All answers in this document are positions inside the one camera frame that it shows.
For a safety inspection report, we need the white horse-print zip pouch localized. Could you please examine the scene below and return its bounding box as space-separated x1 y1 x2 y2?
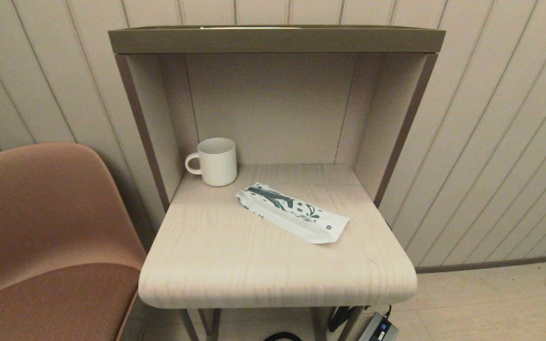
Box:
236 183 351 244

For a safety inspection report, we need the white ribbed ceramic mug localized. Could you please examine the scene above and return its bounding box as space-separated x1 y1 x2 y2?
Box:
185 138 237 187

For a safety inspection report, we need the grey power adapter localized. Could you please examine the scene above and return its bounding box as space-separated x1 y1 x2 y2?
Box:
357 312 400 341

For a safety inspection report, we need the pink upholstered chair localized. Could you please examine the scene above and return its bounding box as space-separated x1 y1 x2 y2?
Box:
0 143 148 341

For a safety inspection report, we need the beige wooden hutch desk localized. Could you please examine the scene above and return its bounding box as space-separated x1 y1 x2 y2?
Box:
108 25 446 341

